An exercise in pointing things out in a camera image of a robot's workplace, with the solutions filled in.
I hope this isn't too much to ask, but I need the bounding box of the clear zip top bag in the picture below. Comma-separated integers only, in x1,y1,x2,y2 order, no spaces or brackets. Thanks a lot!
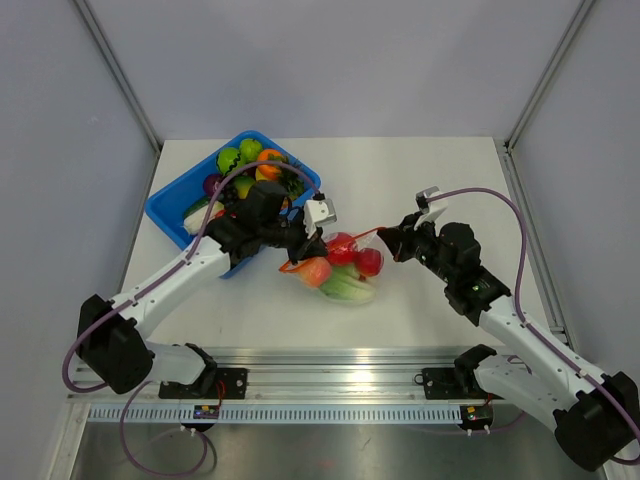
279,228,385,306

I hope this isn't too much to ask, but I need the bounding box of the white scallion stalk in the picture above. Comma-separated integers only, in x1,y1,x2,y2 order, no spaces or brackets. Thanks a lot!
183,205,217,236

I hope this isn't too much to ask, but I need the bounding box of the frame post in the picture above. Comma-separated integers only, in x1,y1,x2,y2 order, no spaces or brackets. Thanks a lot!
70,0,163,157
504,0,599,154

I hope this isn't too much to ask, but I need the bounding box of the blue plastic basket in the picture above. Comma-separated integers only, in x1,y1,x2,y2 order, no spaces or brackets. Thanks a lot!
145,131,321,250

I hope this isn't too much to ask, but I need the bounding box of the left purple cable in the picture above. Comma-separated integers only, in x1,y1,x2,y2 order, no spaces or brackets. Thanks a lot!
61,160,326,474

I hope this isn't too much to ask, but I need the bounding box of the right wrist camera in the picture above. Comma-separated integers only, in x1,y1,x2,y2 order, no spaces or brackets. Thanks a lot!
414,186,448,231

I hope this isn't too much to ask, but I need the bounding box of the green cucumber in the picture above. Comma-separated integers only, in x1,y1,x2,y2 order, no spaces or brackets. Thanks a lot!
183,196,210,218

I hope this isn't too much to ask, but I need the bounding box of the purple onion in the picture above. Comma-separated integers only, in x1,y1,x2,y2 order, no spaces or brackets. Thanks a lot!
202,174,224,197

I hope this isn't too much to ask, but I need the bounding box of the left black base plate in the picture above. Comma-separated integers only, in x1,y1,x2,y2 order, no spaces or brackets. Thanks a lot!
158,367,248,400

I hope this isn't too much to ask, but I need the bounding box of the small pineapple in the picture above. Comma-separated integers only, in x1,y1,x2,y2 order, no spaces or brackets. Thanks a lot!
278,168,305,200

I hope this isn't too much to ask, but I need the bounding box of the green lettuce head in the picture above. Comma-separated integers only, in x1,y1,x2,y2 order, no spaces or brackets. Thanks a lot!
319,266,376,305

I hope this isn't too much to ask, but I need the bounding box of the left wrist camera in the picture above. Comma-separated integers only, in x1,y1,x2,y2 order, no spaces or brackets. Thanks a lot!
303,198,337,239

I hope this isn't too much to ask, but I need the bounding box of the green yellow mango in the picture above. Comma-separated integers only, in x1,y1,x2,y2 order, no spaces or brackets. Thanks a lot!
233,175,256,199

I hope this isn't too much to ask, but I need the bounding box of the white slotted cable duct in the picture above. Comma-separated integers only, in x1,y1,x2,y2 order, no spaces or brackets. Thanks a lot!
88,403,462,425

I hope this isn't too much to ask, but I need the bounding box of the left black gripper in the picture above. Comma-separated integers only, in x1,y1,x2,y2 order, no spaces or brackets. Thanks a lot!
259,211,327,266

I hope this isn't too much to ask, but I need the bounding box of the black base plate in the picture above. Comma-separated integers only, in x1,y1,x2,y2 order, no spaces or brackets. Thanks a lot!
413,367,493,401
158,367,248,400

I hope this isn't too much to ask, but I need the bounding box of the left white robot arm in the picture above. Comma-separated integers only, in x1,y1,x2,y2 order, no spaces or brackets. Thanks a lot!
72,181,336,398

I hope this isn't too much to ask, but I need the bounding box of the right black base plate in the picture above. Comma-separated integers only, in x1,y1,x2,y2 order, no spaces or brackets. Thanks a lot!
413,367,493,401

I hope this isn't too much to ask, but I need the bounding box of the left frame post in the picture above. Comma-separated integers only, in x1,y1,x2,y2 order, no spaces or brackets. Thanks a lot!
70,0,163,157

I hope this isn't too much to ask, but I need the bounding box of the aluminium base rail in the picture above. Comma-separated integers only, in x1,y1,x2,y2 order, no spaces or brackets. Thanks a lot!
67,347,551,405

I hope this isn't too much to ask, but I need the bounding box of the large red tomato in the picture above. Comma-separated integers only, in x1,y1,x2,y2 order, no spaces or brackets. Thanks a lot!
355,248,384,277

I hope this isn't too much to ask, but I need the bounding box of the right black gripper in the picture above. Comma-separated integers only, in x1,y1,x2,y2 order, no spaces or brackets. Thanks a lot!
380,210,456,284

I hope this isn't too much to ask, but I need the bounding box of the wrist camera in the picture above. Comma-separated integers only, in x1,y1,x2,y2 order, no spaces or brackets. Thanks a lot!
303,198,337,239
414,186,448,231

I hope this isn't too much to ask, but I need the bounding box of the peach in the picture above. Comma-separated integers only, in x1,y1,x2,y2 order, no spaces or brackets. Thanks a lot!
298,257,332,288

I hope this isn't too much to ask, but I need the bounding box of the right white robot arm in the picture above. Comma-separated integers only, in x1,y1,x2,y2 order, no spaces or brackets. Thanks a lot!
378,214,639,471

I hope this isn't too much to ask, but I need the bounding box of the right frame post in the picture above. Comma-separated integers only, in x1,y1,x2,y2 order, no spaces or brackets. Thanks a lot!
504,0,599,154

